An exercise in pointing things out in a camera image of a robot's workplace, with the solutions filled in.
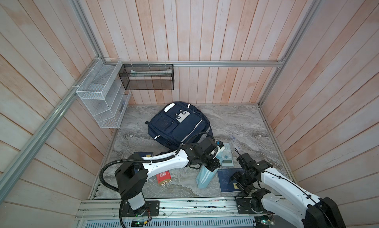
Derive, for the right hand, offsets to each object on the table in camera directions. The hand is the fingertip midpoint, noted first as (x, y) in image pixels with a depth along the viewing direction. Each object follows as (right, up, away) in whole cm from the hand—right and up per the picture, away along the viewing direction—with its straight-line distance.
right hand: (230, 185), depth 80 cm
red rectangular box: (-38, +3, +4) cm, 38 cm away
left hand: (-8, +11, -5) cm, 15 cm away
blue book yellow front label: (-2, +4, +3) cm, 6 cm away
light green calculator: (+1, +13, +10) cm, 16 cm away
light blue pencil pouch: (-15, +6, -2) cm, 16 cm away
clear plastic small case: (+9, +21, +18) cm, 29 cm away
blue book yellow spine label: (-51, +14, +12) cm, 55 cm away
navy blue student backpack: (-36, +32, +19) cm, 51 cm away
